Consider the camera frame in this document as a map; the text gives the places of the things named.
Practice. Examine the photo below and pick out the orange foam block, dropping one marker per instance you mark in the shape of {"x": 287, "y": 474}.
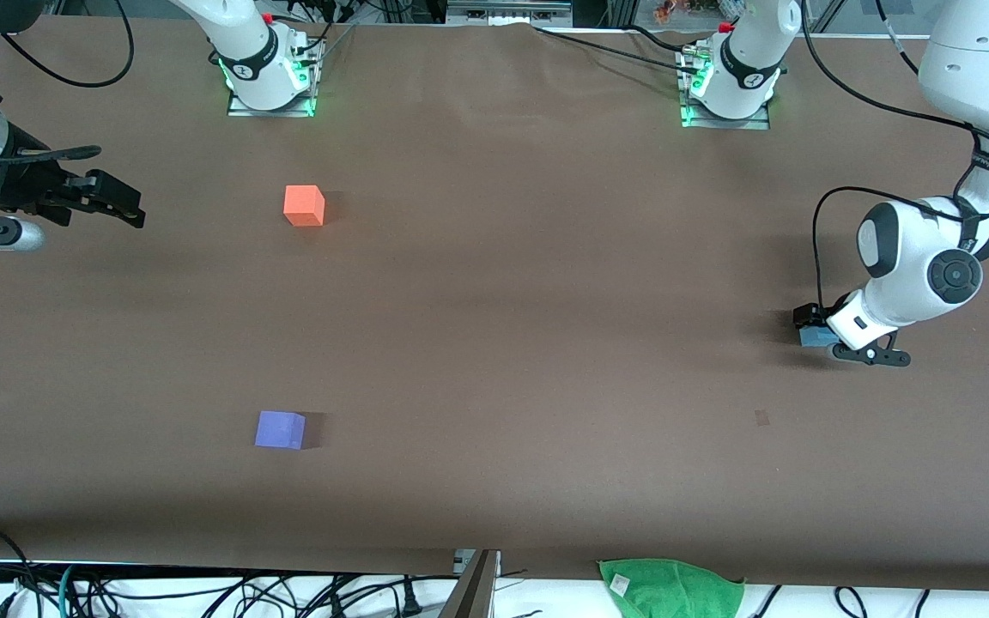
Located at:
{"x": 303, "y": 206}

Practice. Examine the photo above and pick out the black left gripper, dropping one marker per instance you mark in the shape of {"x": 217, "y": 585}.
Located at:
{"x": 806, "y": 317}

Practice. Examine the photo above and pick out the aluminium profile bar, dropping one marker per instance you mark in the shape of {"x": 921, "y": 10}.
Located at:
{"x": 470, "y": 592}

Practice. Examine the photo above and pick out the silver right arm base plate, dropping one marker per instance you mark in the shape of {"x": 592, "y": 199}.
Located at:
{"x": 241, "y": 109}

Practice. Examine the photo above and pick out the purple foam block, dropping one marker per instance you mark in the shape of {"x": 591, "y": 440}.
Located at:
{"x": 280, "y": 429}

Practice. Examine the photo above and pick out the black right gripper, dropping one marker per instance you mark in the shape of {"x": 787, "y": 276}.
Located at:
{"x": 21, "y": 185}

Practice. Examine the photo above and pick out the green cloth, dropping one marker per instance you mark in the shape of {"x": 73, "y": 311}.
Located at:
{"x": 675, "y": 592}

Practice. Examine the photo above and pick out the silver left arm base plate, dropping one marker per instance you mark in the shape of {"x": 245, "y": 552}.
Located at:
{"x": 718, "y": 123}

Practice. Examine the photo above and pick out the brown paper table cover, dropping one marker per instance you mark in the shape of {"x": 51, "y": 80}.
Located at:
{"x": 494, "y": 386}

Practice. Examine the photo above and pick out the light blue foam block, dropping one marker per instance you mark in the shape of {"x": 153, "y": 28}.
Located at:
{"x": 814, "y": 336}

